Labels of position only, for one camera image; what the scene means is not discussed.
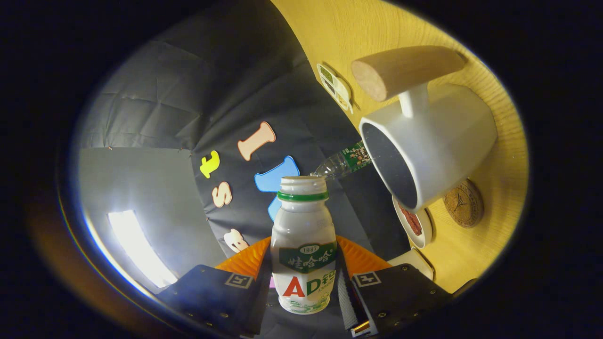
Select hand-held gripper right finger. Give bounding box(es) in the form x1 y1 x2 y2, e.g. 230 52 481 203
335 236 453 337

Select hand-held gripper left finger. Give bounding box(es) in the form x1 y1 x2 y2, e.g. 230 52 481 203
158 236 273 337

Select white toaster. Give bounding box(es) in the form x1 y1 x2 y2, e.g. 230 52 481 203
387 248 435 281

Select round cork coaster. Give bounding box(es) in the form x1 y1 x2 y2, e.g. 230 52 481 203
442 179 484 229

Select red meat slices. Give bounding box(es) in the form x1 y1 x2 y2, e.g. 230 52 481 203
398 202 423 237

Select white cup with wooden handle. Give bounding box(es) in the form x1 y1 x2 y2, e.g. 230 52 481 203
350 46 498 212

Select wooden table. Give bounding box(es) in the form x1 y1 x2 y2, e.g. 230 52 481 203
271 0 529 295

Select white divided dish with beans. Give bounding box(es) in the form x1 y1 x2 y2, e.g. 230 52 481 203
317 63 354 114

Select clear plastic water bottle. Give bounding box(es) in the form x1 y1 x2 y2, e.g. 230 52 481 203
311 141 373 181

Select white juice bottle green label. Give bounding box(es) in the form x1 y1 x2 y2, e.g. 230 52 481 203
270 176 338 315

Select white round plate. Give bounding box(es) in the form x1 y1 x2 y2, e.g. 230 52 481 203
392 195 433 249

